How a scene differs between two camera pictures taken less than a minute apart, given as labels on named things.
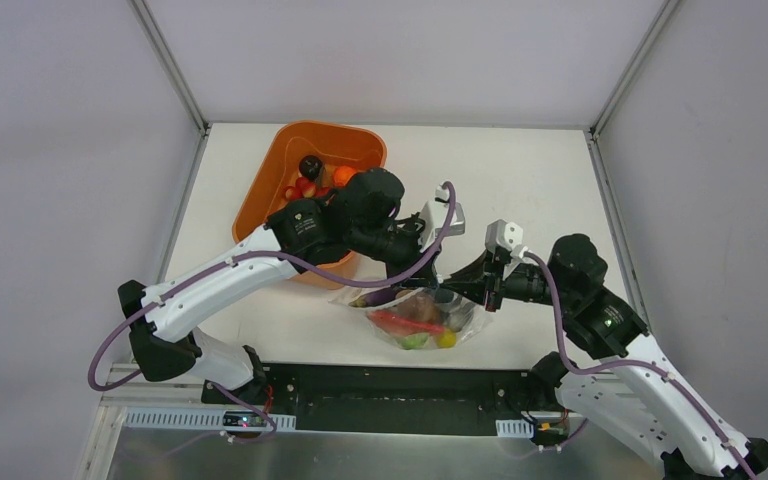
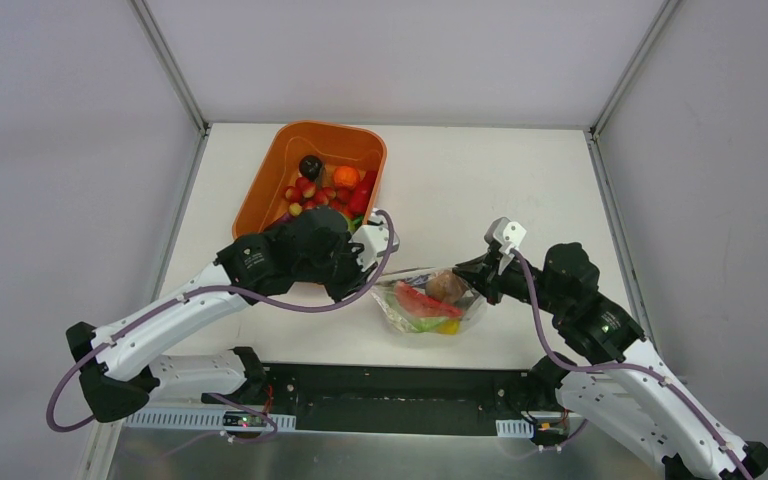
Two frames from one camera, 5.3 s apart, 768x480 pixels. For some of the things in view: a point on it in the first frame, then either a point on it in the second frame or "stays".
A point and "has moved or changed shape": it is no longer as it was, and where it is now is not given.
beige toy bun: [421, 307] has moved or changed shape
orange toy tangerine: [343, 174] stays
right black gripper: [494, 285] stays
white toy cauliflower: [415, 341] → [426, 324]
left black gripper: [416, 258] → [347, 268]
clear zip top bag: [417, 318] has moved or changed shape
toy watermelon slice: [401, 326] → [423, 305]
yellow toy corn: [446, 340] → [448, 327]
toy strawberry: [291, 193] stays
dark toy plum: [310, 166] stays
